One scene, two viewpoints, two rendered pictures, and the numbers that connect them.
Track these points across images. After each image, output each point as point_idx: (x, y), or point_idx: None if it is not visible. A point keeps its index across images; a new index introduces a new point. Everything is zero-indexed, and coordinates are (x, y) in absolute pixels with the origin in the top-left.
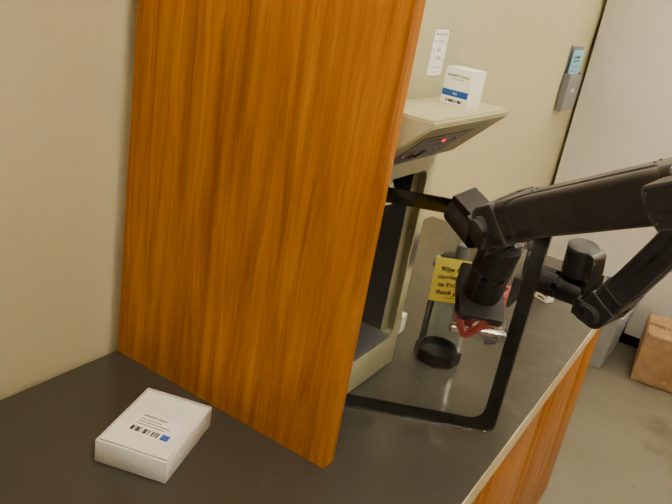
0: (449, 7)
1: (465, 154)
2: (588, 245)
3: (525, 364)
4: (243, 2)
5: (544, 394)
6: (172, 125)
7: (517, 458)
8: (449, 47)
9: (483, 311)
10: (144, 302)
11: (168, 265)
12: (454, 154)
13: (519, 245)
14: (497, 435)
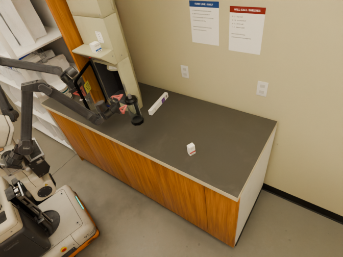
0: (96, 26)
1: (333, 108)
2: (99, 103)
3: (137, 140)
4: None
5: (121, 142)
6: None
7: (142, 164)
8: (103, 36)
9: (70, 88)
10: None
11: None
12: (312, 102)
13: (60, 77)
14: (104, 131)
